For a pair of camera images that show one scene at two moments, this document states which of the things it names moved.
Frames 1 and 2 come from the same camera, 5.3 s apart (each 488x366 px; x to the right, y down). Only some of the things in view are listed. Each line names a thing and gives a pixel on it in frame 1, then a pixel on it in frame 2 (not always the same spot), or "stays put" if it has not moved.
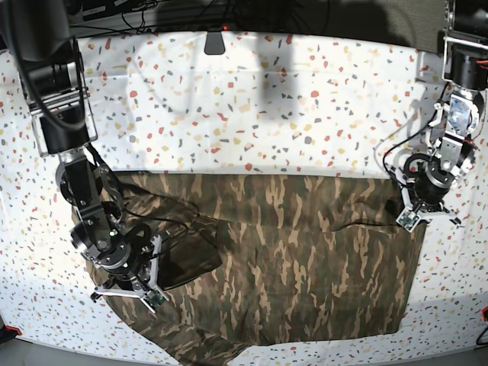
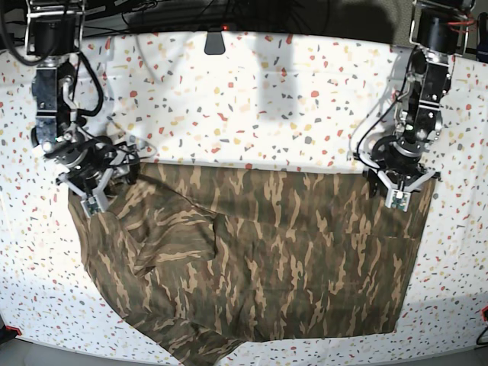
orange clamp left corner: [12, 328] stays put
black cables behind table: [97, 17] stays put
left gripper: [129, 258] → [91, 160]
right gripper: [431, 184] → [393, 155]
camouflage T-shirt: [258, 258] stays put
